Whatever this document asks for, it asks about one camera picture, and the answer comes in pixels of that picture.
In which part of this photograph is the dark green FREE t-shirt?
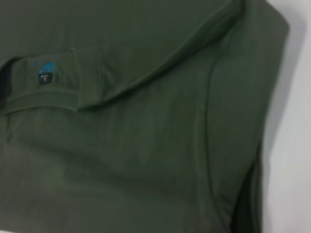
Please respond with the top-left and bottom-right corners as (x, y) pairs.
(0, 0), (291, 233)

